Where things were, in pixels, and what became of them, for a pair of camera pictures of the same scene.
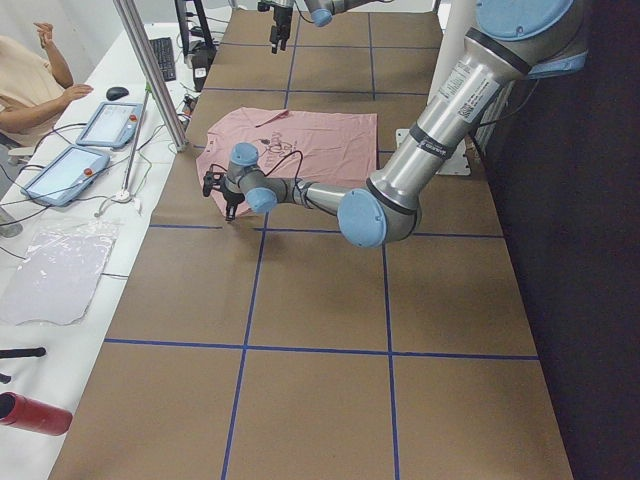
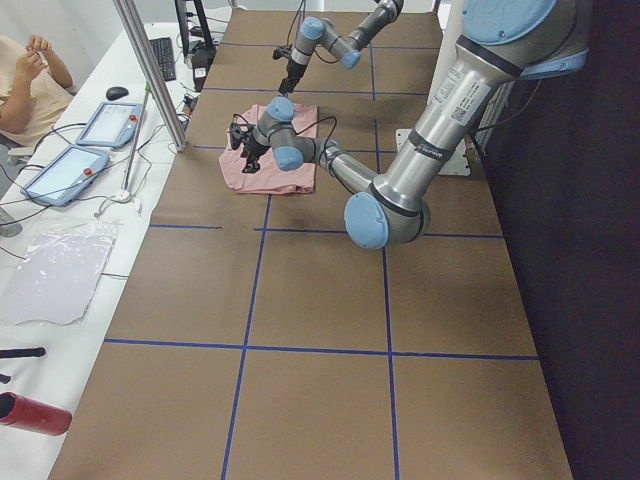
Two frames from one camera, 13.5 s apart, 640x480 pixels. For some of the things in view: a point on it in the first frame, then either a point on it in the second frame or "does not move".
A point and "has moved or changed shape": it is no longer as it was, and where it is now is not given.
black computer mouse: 116,92 does not move
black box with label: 202,57 does not move
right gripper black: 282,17 -> 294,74
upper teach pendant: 113,125 does not move
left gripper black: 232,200 -> 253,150
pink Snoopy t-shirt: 316,146 has moved or changed shape
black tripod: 19,352 does not move
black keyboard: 164,55 does not move
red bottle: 25,413 does not move
